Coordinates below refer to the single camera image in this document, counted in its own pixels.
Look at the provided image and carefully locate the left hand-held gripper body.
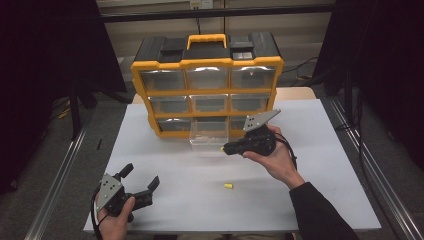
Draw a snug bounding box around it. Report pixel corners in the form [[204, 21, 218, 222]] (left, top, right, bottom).
[[96, 173, 154, 223]]

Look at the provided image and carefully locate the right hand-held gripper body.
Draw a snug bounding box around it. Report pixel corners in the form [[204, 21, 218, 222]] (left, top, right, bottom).
[[243, 109, 282, 157]]

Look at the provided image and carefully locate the single clear pull-out drawer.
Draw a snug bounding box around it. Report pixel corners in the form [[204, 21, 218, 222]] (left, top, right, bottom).
[[189, 120, 230, 148]]

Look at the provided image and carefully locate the yellow and black storage organizer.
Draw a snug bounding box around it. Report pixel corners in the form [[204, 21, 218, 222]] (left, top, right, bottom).
[[130, 31, 285, 139]]

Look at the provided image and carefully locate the person's left hand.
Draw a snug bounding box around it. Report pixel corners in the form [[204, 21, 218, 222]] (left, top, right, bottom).
[[96, 196, 137, 240]]

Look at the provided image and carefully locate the person's right hand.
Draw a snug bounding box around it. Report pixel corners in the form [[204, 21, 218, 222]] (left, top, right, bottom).
[[242, 124, 306, 191]]

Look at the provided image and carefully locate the white table cover sheet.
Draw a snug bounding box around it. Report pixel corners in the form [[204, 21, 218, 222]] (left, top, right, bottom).
[[83, 98, 382, 234]]

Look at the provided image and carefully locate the set of clear organizer drawers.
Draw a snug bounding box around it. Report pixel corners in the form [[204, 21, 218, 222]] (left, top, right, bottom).
[[139, 65, 277, 132]]

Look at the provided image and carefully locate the black curtain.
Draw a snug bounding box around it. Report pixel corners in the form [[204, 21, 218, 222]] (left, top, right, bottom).
[[0, 0, 128, 195], [313, 0, 424, 172]]

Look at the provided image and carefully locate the black horizontal bar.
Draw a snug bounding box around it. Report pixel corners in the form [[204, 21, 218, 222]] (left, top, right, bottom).
[[99, 3, 336, 24]]

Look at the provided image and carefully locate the left hand-held gripper cable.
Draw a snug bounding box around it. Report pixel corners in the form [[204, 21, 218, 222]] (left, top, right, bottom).
[[90, 188, 104, 240]]

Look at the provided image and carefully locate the hand-held gripper cable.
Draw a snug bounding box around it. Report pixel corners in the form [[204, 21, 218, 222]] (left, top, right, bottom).
[[273, 131, 298, 169], [90, 188, 104, 240]]

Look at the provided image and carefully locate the right hand-held gripper cable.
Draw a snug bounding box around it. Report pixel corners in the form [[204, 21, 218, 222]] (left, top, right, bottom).
[[273, 131, 298, 169]]

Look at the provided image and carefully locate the aluminium floor rail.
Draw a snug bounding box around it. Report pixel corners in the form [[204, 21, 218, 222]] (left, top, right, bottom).
[[328, 98, 424, 240], [24, 109, 96, 240]]

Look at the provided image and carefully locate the black floor cable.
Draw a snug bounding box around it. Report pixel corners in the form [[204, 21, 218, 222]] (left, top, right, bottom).
[[283, 56, 319, 88]]

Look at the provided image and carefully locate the white wall outlet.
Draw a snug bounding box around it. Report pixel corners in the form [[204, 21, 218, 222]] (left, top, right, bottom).
[[189, 0, 214, 10]]

